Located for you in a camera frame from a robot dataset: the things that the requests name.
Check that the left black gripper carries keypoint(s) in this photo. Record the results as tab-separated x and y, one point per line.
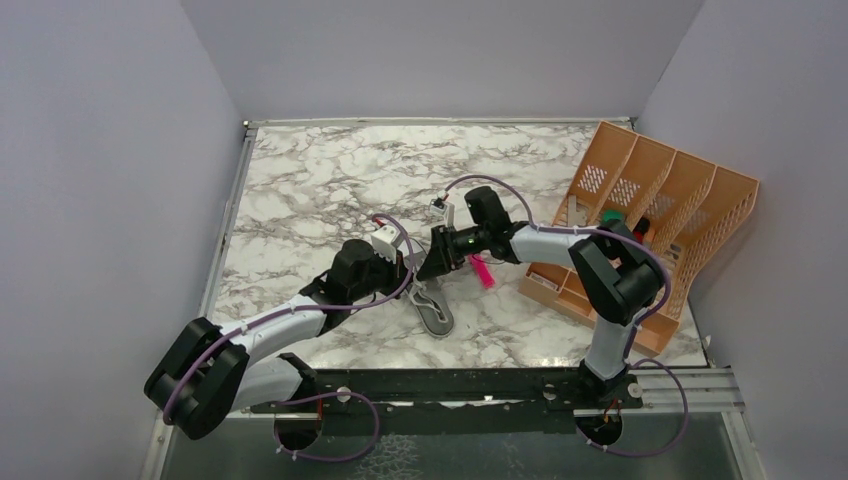
398	272

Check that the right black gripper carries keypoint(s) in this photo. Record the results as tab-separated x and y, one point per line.
442	254

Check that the grey canvas sneaker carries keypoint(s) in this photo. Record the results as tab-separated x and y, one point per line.
427	296

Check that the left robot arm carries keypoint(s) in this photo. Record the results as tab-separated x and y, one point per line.
212	370

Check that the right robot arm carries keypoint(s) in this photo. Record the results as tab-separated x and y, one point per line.
620	277

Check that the pink plastic bar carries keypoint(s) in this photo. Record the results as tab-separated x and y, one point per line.
482	271

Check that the green cap item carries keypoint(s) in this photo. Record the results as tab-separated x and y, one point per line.
609	215

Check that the orange plastic organizer tray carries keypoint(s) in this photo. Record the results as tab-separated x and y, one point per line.
683	207

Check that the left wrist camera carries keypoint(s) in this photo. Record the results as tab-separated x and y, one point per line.
386	240

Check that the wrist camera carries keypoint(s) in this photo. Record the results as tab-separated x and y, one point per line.
440	207
386	240

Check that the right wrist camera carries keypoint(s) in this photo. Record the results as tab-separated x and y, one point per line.
440	207

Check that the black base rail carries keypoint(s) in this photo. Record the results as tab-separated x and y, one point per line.
349	402

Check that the grey metal bracket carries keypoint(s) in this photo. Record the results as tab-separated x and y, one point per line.
575	213

